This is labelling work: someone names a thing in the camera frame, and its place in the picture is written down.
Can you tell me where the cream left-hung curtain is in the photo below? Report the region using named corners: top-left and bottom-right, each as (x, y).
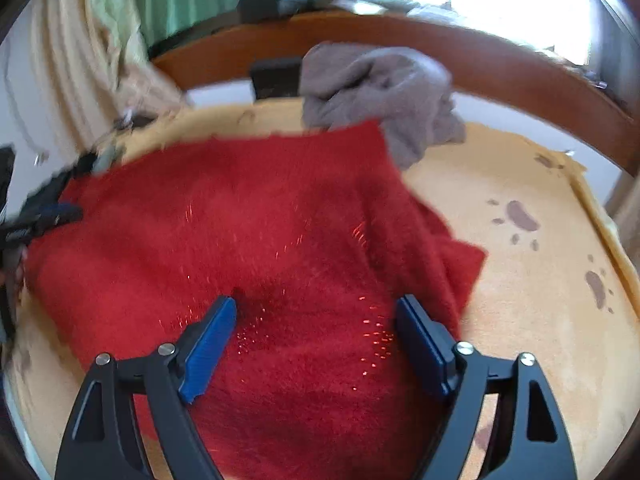
top-left (10, 0), bottom-right (193, 161)

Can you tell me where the black box behind bed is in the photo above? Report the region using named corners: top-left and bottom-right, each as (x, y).
top-left (249, 57), bottom-right (303, 103)

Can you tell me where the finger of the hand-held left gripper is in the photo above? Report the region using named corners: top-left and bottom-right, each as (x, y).
top-left (22, 149), bottom-right (125, 206)
top-left (5, 200), bottom-right (85, 248)

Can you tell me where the grey sweater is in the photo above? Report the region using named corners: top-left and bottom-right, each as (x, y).
top-left (299, 42), bottom-right (467, 171)

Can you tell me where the wooden headboard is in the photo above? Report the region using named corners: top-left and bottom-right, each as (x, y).
top-left (150, 10), bottom-right (640, 176)

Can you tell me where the yellow paw print blanket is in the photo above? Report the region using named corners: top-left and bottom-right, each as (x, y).
top-left (5, 102), bottom-right (633, 480)

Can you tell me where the large black box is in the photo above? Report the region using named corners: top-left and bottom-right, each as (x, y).
top-left (237, 0), bottom-right (296, 23)

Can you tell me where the red sweater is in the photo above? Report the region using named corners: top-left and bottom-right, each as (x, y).
top-left (22, 119), bottom-right (488, 480)

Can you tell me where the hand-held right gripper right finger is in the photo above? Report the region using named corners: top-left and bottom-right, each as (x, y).
top-left (395, 294), bottom-right (578, 480)

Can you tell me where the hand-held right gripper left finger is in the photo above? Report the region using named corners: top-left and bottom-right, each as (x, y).
top-left (54, 295), bottom-right (238, 480)

